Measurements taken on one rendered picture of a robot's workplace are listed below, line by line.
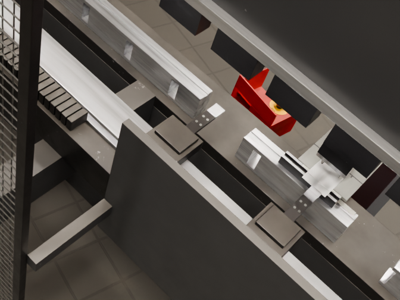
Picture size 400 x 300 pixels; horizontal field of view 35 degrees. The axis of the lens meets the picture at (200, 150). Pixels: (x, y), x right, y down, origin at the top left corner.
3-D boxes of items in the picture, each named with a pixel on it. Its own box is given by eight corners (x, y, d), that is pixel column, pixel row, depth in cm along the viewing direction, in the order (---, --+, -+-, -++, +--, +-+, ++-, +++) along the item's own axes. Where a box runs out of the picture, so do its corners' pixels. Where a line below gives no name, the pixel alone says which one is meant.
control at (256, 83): (290, 131, 235) (309, 100, 220) (259, 147, 226) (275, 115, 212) (257, 93, 242) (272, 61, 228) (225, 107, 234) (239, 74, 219)
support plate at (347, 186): (390, 155, 194) (391, 153, 193) (345, 202, 179) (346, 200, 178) (344, 117, 198) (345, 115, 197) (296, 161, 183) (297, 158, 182)
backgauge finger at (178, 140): (234, 124, 186) (238, 113, 182) (174, 169, 171) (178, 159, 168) (204, 98, 189) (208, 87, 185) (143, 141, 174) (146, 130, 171)
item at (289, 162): (337, 202, 180) (341, 196, 178) (331, 208, 179) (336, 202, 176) (284, 156, 186) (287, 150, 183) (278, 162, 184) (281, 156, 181)
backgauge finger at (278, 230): (331, 207, 177) (338, 197, 173) (276, 263, 162) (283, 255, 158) (297, 178, 180) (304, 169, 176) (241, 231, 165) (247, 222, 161)
